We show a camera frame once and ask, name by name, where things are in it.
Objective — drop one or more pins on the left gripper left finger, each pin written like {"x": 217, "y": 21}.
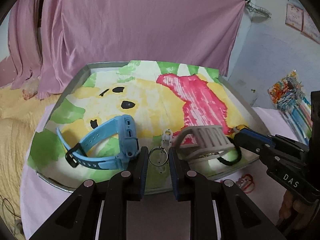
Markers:
{"x": 138, "y": 167}

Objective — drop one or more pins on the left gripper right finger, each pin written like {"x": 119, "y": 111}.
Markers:
{"x": 179, "y": 179}

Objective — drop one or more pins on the blue smart watch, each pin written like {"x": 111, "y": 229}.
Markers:
{"x": 101, "y": 146}

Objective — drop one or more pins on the right hand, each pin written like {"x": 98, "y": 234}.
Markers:
{"x": 301, "y": 213}

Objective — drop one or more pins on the colourful cartoon tray liner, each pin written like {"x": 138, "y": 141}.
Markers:
{"x": 150, "y": 104}

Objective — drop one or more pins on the stack of colourful books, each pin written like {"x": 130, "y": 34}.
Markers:
{"x": 289, "y": 98}

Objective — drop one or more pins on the grey tray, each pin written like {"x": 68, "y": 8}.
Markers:
{"x": 75, "y": 179}

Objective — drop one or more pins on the yellow bed blanket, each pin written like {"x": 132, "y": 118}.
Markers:
{"x": 19, "y": 119}

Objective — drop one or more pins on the pink curtain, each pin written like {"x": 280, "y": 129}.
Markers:
{"x": 53, "y": 39}

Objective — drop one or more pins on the certificates on wall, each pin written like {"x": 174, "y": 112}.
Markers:
{"x": 298, "y": 18}

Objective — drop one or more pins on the wire wall rack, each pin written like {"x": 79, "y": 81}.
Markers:
{"x": 256, "y": 10}

